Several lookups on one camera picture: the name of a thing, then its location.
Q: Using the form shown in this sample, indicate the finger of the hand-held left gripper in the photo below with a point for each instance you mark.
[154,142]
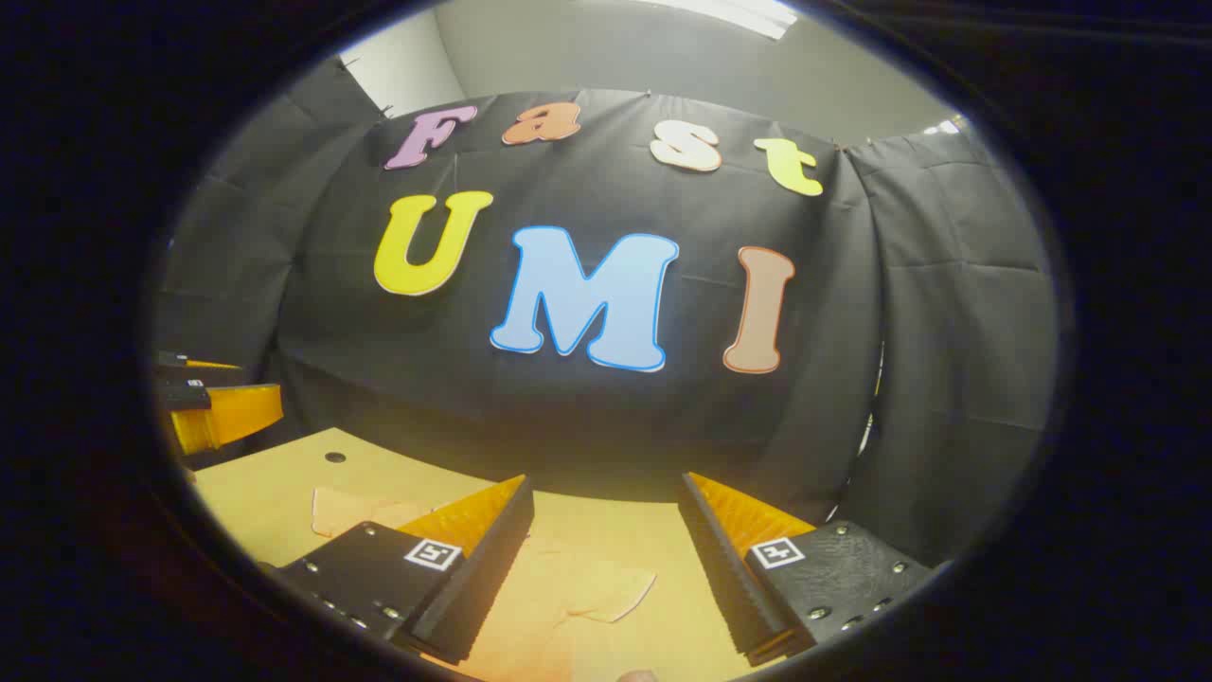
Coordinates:
[189,369]
[232,417]

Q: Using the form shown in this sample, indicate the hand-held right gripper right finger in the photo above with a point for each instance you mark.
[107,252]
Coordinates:
[724,568]

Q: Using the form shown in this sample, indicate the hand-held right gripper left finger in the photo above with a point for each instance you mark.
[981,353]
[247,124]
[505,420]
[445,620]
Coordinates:
[485,568]

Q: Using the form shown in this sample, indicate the orange T-shirt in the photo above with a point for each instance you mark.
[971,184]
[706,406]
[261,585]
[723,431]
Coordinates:
[568,592]

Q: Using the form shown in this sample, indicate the black backdrop cloth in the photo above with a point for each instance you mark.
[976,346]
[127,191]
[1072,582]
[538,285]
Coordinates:
[587,417]

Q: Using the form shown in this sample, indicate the ceiling light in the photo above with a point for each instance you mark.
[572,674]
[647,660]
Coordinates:
[734,14]

